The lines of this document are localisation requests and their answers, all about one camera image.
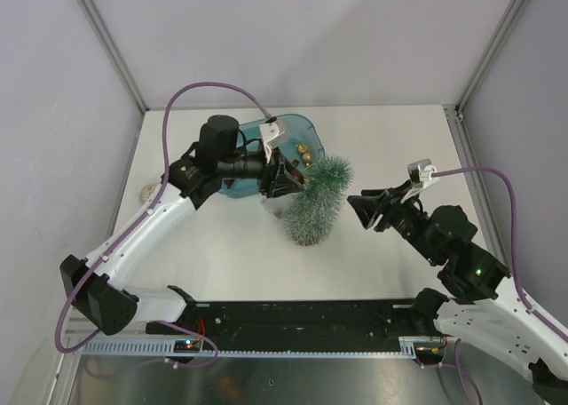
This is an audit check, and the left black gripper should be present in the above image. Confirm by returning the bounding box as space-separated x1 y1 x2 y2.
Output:
217 143 304 198

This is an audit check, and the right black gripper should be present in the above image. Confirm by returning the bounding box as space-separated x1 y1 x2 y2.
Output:
345 179 441 264

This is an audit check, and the clear battery box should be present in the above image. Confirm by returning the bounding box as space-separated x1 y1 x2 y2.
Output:
261 196 289 218

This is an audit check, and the small frosted christmas tree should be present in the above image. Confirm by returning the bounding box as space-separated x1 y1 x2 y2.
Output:
284 155 354 247

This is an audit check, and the silver gold bauble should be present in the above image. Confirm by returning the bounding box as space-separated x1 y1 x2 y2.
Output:
139 184 158 203

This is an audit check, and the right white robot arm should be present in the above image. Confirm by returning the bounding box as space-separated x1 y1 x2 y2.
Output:
347 186 567 404

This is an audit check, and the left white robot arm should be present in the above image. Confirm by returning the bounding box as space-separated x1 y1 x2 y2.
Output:
60 115 304 336

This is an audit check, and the gold bell cluster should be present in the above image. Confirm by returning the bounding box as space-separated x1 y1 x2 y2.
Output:
296 144 313 165

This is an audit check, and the teal plastic container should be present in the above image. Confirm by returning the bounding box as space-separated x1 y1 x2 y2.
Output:
220 114 325 199

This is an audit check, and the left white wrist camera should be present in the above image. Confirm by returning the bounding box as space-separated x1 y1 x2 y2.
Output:
259 118 289 162

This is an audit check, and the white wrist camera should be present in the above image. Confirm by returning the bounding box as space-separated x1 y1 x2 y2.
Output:
401 159 438 203
259 118 289 162

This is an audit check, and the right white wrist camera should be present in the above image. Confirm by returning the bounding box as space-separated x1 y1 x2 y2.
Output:
401 159 438 203

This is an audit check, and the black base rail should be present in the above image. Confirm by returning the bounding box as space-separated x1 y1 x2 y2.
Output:
146 299 444 351

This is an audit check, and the grey slotted cable duct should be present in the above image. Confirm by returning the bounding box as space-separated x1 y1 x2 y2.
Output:
82 337 446 360

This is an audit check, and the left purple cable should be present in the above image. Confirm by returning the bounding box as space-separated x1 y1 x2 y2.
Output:
54 82 274 379

